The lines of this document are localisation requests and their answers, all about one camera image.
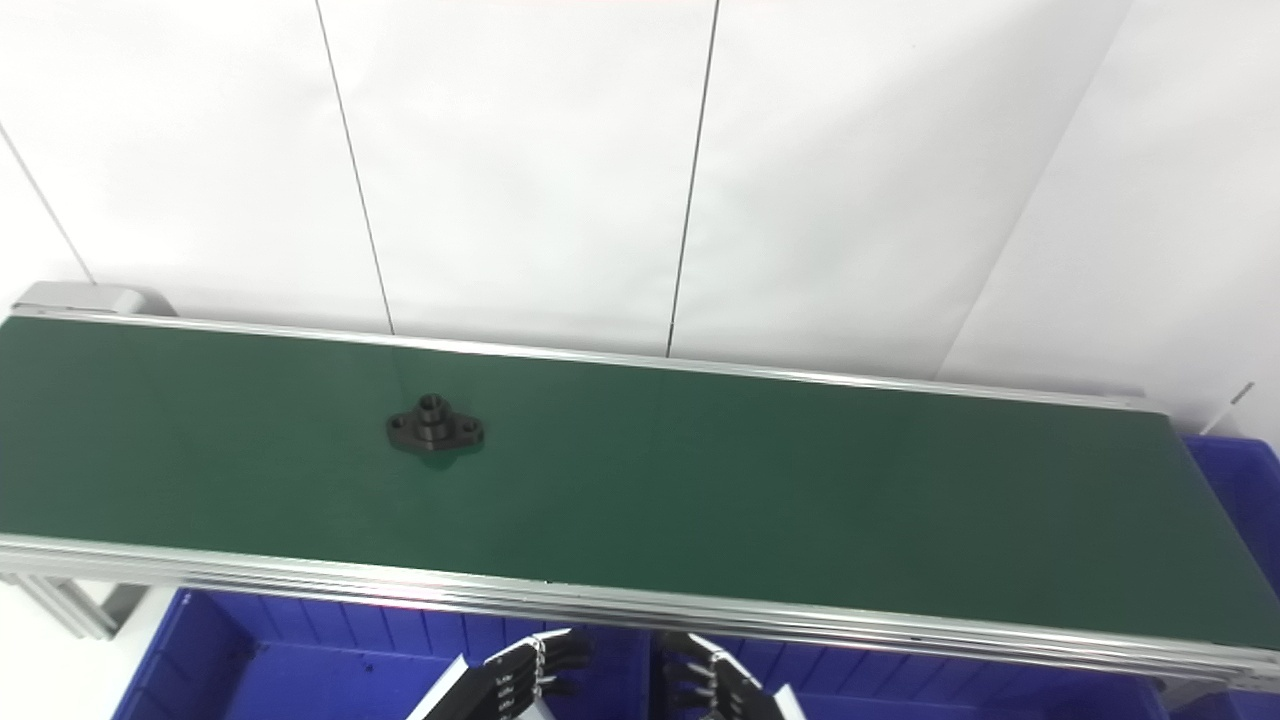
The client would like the green conveyor belt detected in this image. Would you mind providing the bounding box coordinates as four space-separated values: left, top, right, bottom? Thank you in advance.
0 304 1280 693
0 315 1280 651

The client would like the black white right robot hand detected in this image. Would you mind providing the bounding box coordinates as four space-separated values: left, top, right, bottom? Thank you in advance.
660 630 807 720

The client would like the aluminium conveyor leg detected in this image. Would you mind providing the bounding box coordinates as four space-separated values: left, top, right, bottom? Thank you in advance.
0 574 153 642

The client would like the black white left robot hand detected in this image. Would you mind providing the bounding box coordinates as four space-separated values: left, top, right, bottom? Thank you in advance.
405 628 592 720

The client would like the grey conveyor motor housing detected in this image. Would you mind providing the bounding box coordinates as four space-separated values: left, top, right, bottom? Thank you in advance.
12 281 178 320

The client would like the blue plastic bin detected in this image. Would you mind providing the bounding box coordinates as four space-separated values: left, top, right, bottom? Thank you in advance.
648 628 1173 720
112 588 653 720
1158 434 1280 720

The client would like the black flanged metal part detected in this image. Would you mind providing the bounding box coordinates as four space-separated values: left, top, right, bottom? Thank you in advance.
386 393 487 457

